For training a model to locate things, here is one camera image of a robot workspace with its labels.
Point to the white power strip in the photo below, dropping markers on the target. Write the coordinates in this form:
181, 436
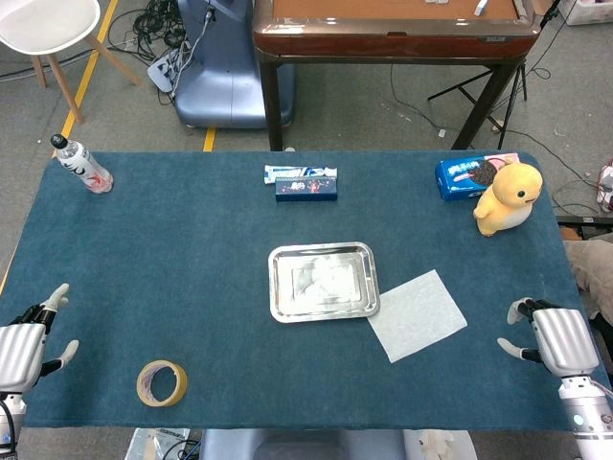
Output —
163, 72

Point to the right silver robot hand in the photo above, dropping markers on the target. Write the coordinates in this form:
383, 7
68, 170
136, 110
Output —
565, 340

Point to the white crumpled cloth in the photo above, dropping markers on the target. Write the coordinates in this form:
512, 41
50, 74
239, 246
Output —
438, 445

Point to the brown mahjong table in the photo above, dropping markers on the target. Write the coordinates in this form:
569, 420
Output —
383, 43

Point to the black metal frame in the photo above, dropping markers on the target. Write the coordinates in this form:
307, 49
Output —
582, 220

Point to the blue cookie box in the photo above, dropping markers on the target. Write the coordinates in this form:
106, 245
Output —
455, 179

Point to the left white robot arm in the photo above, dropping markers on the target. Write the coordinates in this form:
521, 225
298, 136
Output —
9, 417

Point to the black tripod stand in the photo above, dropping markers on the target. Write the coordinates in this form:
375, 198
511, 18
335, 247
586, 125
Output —
522, 81

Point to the dark blue long box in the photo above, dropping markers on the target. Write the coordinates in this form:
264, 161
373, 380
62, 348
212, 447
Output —
306, 189

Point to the beige fabric heap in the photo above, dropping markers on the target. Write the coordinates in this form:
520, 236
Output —
594, 268

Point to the white chair wooden legs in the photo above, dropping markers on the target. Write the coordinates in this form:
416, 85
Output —
43, 19

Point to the white mahjong tile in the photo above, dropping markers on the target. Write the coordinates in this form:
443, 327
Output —
480, 6
436, 2

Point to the white storage box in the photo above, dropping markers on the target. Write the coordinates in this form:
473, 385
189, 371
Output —
591, 10

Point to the white paper sheet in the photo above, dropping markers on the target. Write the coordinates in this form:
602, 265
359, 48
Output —
416, 316

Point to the pink white shoe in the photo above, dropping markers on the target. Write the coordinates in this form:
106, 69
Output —
607, 187

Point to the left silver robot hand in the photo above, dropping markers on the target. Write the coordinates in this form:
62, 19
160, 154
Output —
21, 345

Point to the yellow tape roll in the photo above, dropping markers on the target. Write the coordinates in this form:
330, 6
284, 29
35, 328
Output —
180, 383

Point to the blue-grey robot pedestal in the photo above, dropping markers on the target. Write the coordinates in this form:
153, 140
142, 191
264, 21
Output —
225, 81

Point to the clear plastic bag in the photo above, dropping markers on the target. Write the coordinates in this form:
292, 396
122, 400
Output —
153, 445

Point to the yellow plush duck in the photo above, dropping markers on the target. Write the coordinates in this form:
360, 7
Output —
512, 191

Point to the clear drink bottle black cap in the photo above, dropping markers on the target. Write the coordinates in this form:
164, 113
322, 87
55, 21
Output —
81, 165

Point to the blue-grey robot torso base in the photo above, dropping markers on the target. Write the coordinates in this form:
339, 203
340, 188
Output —
297, 445

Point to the blue table cloth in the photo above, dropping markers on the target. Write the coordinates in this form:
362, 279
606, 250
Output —
191, 263

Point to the silver metal tray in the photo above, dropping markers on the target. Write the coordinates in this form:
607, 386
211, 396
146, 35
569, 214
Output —
325, 282

